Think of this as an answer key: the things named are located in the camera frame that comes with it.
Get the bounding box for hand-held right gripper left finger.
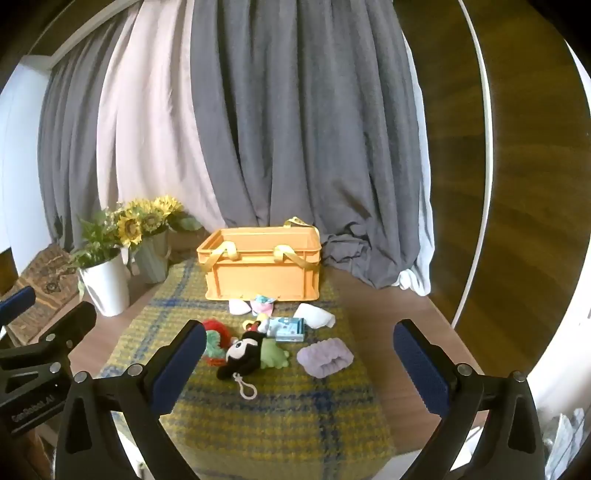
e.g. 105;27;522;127
55;318;207;480

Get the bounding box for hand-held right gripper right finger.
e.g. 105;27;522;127
392;318;548;480

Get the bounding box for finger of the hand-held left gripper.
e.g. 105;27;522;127
0;301;98;398
0;286;37;329

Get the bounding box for blue tissue pack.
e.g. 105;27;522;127
268;317;306;343

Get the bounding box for white cloth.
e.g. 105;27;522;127
294;302;336;330

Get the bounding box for orange plastic crate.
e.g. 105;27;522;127
196;216;322;303

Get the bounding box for brown patterned rug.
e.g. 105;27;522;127
4;244;89;346

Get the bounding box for red green plush toy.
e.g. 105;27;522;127
201;318;236;366

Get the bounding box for white plant pot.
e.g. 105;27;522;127
78;251;132;317

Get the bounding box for white hoop tube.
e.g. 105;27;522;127
450;0;503;330

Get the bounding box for yellow red small toy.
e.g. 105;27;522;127
242;314;271;336

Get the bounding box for lavender fluffy scrunchie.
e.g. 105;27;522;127
296;338;354;378

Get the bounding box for grey green vase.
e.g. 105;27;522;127
133;230;171;284

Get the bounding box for yellow plaid blanket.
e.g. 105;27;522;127
99;256;399;480

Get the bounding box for white sheer curtain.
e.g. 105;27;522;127
398;41;435;297

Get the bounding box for sunflower bouquet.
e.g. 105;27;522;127
113;196;202;251

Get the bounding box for white radiator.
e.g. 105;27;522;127
544;405;588;480

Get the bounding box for grey curtain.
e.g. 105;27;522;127
190;0;434;291
38;58;122;243

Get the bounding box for pink curtain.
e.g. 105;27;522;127
97;0;228;230

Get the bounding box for black plush toy keychain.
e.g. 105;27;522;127
217;333;267;400

